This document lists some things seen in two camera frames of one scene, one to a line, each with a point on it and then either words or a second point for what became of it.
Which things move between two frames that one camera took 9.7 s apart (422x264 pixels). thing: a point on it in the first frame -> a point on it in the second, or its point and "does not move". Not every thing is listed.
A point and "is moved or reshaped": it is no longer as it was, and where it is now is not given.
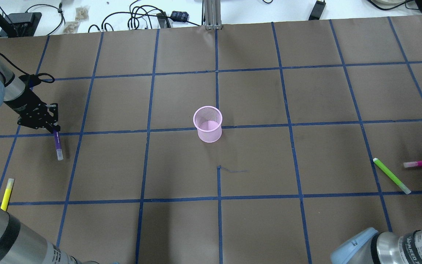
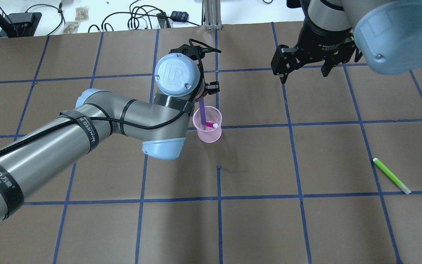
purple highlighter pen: (56, 135) is moved or reshaped
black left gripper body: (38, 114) -> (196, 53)
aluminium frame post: (213, 15) does not move
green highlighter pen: (406, 190) does not move
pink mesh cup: (208, 120) does not move
